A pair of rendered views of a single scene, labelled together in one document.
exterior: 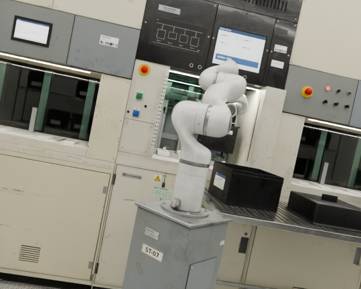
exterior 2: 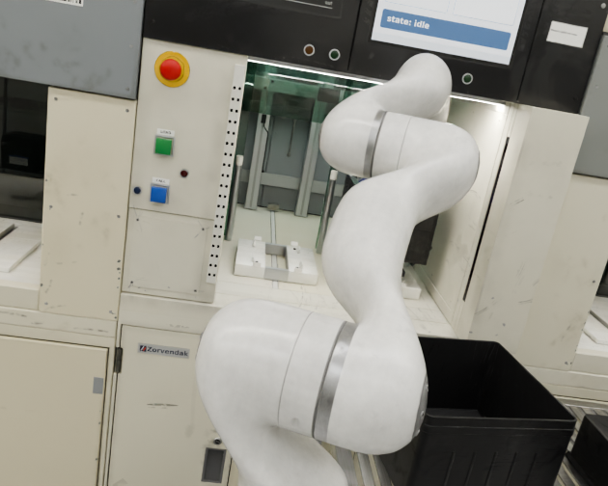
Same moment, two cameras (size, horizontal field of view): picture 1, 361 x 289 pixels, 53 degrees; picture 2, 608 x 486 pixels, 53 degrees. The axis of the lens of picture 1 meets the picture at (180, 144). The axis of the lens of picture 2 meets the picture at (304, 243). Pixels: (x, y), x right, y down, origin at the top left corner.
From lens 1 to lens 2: 0.92 m
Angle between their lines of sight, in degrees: 14
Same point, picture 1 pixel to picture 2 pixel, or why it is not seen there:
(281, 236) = not seen: hidden behind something
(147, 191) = not seen: hidden behind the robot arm
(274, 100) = (552, 148)
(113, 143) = (105, 275)
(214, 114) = (355, 396)
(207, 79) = (345, 144)
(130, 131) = (150, 242)
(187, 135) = (252, 448)
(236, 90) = (444, 193)
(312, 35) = not seen: outside the picture
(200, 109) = (300, 364)
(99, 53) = (32, 27)
